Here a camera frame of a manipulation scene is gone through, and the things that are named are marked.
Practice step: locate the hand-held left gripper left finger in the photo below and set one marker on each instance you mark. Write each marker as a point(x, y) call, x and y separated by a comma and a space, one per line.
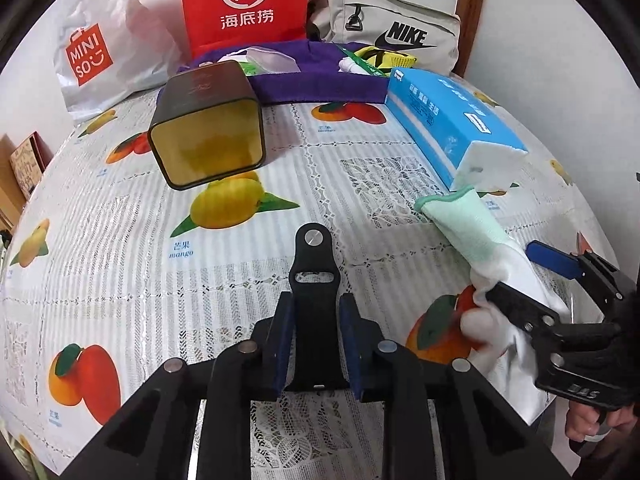
point(280, 350)

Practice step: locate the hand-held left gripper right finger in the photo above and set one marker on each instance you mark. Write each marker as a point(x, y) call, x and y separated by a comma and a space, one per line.
point(350, 350)

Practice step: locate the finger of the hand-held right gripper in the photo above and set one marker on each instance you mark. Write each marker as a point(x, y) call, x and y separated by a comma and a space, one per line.
point(555, 259)
point(525, 305)

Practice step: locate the green and white cloth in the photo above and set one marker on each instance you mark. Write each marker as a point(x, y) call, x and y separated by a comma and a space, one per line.
point(475, 230)

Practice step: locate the yellow pouch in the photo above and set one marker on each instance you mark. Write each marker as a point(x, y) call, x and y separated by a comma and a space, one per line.
point(387, 57)

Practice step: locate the green packet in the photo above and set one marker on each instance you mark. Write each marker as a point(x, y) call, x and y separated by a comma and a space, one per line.
point(372, 64)

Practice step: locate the clear plastic bag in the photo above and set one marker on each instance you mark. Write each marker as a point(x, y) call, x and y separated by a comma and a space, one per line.
point(270, 57)

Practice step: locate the person's right hand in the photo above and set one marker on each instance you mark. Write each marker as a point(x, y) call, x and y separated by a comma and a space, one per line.
point(585, 422)

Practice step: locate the blue tissue pack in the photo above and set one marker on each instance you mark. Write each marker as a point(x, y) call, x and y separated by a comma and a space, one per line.
point(440, 105)

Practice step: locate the dark green tin box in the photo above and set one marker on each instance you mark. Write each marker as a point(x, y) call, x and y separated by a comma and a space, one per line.
point(200, 95)

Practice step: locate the purple towel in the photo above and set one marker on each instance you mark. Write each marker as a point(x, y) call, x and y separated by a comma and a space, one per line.
point(310, 80)

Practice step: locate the grey sports bag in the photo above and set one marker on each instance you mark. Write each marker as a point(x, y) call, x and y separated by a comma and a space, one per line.
point(400, 15)

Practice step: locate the brown illustrated book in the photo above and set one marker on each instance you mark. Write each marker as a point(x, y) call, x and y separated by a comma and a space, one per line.
point(30, 165)

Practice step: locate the white plastic shopping bag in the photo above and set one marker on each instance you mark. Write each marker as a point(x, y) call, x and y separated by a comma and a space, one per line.
point(125, 50)

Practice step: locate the wooden door frame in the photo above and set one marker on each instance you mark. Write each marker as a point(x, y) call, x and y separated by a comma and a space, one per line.
point(472, 5)

